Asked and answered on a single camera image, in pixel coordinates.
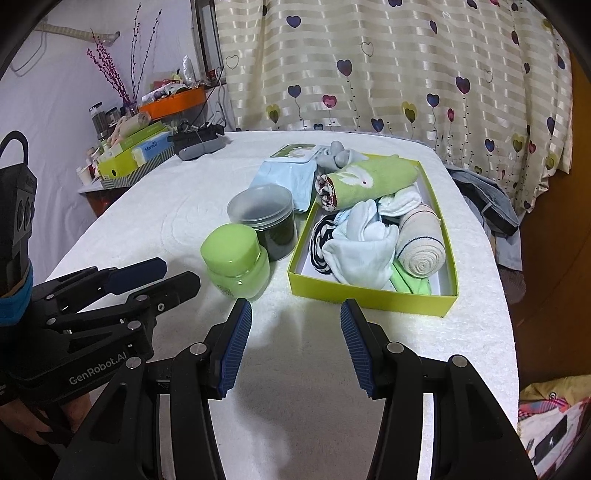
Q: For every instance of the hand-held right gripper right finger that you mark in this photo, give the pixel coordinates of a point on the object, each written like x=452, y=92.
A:
x=355, y=346

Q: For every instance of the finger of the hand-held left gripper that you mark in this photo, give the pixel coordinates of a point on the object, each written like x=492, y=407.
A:
x=138, y=274
x=175, y=288

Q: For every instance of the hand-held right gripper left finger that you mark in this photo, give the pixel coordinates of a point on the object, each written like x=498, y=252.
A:
x=235, y=341

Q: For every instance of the yellow-green cardboard box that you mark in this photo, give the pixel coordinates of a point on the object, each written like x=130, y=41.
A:
x=369, y=297

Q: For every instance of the white sock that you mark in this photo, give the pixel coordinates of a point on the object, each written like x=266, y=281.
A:
x=360, y=263

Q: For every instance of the bright green cloth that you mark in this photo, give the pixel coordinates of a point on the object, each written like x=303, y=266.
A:
x=411, y=284

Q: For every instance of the black white striped cloth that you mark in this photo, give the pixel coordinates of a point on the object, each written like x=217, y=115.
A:
x=318, y=249

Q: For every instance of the beige cloth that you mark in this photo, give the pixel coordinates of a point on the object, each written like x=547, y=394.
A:
x=420, y=240

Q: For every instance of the pale grey baby sock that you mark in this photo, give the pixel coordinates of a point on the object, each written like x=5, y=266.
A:
x=364, y=219

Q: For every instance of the white baby mitten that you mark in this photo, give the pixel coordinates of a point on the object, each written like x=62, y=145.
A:
x=399, y=201

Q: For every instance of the green bunny towel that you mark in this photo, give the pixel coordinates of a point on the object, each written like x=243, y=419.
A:
x=369, y=177

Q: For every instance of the grey baby mitten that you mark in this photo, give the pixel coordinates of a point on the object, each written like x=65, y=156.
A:
x=339, y=159

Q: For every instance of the person's left hand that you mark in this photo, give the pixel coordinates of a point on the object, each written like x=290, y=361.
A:
x=27, y=422

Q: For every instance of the green jar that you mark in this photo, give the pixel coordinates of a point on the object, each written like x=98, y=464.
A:
x=231, y=249

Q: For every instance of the red side cabinet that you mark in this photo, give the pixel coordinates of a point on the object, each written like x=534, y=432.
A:
x=99, y=203

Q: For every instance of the striped storage tray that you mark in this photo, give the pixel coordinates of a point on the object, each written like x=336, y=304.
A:
x=134, y=177

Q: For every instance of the green file box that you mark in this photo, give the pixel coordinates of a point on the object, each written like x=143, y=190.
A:
x=117, y=164

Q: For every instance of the dark plastic jar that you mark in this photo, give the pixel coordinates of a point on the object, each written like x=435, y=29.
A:
x=263, y=203

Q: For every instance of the blue white carton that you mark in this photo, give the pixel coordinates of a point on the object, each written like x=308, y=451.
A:
x=152, y=147

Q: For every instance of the black grey device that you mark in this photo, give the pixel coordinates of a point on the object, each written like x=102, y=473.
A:
x=198, y=145

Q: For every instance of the wet wipes pack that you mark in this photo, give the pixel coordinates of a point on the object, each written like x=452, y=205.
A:
x=277, y=180

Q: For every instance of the orange tray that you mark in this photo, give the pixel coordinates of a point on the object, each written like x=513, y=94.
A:
x=175, y=104

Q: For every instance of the pink flower branches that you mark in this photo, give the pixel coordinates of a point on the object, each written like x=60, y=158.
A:
x=121, y=90

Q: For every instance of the grey garment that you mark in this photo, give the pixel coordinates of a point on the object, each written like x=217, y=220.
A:
x=489, y=198

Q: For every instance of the patterned bedding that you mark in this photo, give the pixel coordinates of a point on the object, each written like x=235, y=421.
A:
x=545, y=415

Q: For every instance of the heart print curtain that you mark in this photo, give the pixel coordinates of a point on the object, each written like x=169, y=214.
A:
x=392, y=69

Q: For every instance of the wooden wardrobe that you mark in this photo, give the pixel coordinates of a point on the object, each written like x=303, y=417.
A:
x=577, y=138

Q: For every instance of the window frame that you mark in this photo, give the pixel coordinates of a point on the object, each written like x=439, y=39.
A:
x=205, y=41

